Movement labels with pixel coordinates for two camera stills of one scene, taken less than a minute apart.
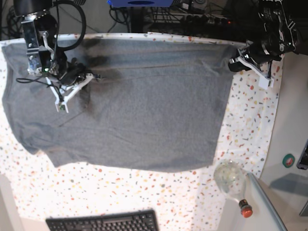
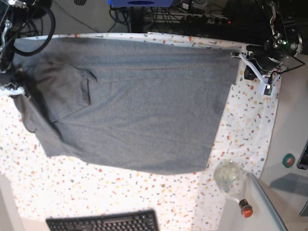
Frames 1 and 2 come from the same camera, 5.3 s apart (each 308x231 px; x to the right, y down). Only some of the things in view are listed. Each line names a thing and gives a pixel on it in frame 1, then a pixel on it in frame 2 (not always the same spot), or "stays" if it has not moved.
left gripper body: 70,71 → 12,74
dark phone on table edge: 302,162 stays
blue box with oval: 140,3 stays
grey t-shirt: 157,105 stays
